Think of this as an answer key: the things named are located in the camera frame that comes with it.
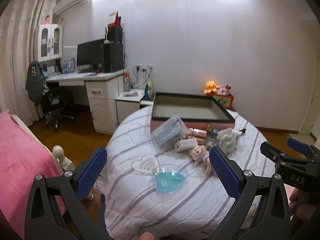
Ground black office chair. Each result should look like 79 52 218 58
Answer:
41 87 75 132

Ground red cartoon storage box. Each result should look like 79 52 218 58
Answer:
213 94 234 109

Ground white air conditioner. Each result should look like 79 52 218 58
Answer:
54 0 89 15

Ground clear heart-shaped lid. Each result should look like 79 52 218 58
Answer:
131 154 160 176

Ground orange octopus plush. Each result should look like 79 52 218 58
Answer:
203 81 221 95

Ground beige curtain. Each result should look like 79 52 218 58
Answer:
1 0 57 126

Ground black computer monitor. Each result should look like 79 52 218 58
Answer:
76 39 104 73

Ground pink box with black rim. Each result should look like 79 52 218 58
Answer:
150 92 235 131

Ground grey jacket on chair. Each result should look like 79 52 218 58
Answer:
25 61 49 106

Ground striped white quilt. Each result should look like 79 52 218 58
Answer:
96 104 276 240

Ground blue yellow snack bag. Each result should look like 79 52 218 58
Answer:
144 79 153 99

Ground white bed post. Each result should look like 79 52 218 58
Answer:
52 145 94 201

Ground clear glass bulb bottle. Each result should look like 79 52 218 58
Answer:
204 132 219 150

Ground white bedside cabinet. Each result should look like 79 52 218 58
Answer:
116 89 144 123

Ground clear plastic pack of items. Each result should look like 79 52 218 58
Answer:
151 115 189 148

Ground white wall cabinet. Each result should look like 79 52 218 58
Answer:
34 24 63 62

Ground person's right hand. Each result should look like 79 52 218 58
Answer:
289 189 319 239

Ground red folder on speaker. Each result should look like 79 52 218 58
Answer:
107 11 120 27

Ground orange-capped water bottle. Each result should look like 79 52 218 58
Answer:
124 71 131 92

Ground small pink-haired doll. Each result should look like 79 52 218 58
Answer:
189 145 213 176

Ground pink blanket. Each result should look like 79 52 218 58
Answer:
1 111 62 238

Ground black computer tower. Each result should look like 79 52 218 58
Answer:
103 42 124 73

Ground white desk with drawers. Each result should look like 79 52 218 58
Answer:
47 70 124 134

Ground wall power strip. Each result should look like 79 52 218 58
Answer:
136 64 154 72

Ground white plastic figure toy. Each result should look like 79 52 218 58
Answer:
216 128 242 154

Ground white power adapter block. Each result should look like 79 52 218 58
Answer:
174 138 198 152

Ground blue heart-shaped clear dish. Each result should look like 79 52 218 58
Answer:
153 164 188 194

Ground black speaker box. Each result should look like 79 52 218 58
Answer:
107 26 123 43

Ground rose gold metallic cylinder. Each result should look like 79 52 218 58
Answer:
188 127 207 139

